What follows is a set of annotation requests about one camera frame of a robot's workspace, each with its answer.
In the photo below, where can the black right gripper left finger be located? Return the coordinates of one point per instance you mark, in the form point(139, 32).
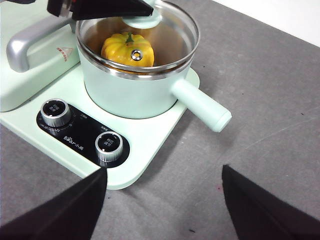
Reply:
point(62, 215)

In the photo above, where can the glass lid with green knob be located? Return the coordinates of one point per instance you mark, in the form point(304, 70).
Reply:
point(175, 37)

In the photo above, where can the green breakfast machine base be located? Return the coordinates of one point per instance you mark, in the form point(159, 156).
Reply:
point(150, 140)

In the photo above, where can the green griddle cover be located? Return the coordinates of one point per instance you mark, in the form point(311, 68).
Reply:
point(37, 82)

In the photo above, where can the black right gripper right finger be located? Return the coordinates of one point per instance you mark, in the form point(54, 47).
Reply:
point(262, 215)

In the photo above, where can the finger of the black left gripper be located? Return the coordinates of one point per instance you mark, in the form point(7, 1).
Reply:
point(112, 8)

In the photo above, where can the yellow pumpkin with green stem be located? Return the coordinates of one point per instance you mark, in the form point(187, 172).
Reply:
point(117, 50)

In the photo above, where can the silver control knob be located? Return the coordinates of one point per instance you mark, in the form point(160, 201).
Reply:
point(55, 111)
point(108, 145)

